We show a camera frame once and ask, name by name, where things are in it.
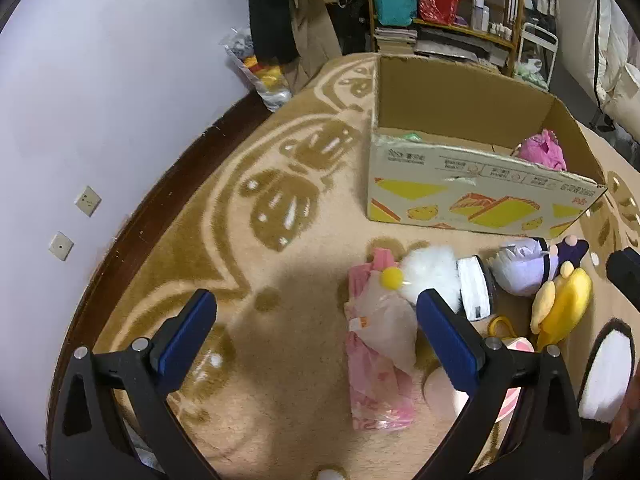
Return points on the dark hanging clothes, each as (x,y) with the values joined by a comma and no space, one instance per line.
(350,10)

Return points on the pale pink plush cushion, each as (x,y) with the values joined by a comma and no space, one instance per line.
(440,387)

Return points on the beige hanging coat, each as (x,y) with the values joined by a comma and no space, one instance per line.
(312,20)

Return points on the clear bag of plush toys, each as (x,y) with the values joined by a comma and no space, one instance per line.
(265,75)

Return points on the white fluffy plush toy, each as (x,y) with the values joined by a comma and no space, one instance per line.
(430,272)

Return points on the wooden shelf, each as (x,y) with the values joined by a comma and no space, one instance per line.
(518,10)

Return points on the beige patterned blanket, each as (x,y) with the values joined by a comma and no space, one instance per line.
(300,270)

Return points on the white metal cart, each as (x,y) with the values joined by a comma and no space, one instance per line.
(537,35)

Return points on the tall white bottle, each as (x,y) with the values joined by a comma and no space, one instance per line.
(478,10)

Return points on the pale green bag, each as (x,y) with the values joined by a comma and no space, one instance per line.
(530,70)

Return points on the yellow plush toy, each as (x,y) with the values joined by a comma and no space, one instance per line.
(562,305)

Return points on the pink clothes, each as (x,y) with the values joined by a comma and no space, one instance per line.
(380,350)

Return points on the white padded chair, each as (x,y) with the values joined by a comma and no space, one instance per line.
(620,60)

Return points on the white and black roll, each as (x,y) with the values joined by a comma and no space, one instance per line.
(475,285)

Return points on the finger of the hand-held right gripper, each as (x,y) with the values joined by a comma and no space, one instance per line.
(625,267)

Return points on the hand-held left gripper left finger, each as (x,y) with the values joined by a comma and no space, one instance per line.
(187,340)

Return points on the small green item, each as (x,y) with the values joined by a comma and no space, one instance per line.
(412,136)

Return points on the printed cardboard box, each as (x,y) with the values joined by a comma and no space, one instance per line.
(450,200)

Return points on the purple plush doll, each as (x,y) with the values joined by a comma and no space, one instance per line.
(522,270)

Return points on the white wall outlet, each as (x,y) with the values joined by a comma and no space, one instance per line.
(87,200)
(61,245)

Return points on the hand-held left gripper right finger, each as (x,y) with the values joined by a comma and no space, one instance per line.
(450,340)

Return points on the stack of books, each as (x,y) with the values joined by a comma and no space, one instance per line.
(395,40)

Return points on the pile of papers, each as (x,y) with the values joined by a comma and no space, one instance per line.
(450,47)

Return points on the magenta plush toy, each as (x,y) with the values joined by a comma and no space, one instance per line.
(542,150)

